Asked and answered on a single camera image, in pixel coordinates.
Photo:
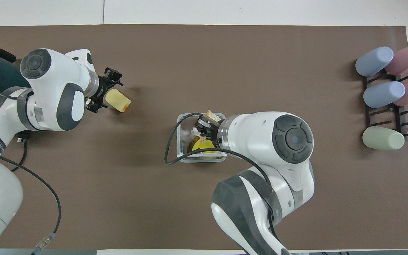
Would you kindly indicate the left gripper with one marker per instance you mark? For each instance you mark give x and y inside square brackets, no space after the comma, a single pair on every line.
[101,88]

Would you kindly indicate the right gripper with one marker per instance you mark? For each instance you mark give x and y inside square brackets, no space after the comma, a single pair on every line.
[214,134]

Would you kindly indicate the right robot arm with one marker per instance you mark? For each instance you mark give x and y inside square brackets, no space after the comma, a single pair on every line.
[260,141]

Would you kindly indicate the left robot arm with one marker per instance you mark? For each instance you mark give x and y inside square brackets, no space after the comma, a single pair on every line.
[51,76]

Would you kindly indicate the yellow round trash piece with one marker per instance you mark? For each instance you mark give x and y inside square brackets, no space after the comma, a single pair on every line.
[203,145]

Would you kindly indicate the white square trash bin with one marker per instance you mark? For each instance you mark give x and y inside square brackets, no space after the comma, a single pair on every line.
[183,156]

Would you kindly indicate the yellow sponge block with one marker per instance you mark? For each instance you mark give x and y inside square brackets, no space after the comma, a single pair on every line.
[118,100]

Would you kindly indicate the toasted bread slice piece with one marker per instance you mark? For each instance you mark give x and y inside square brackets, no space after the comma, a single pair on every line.
[211,115]

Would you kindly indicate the crumpled white paper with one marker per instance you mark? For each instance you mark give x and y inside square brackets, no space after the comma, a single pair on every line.
[190,134]

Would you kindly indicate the green cup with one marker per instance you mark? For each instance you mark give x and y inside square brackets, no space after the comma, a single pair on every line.
[383,138]

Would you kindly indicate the blue cup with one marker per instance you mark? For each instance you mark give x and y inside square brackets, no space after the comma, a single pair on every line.
[374,61]
[384,94]

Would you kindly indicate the dark brown cup rack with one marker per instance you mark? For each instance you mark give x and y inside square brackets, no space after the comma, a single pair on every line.
[397,117]

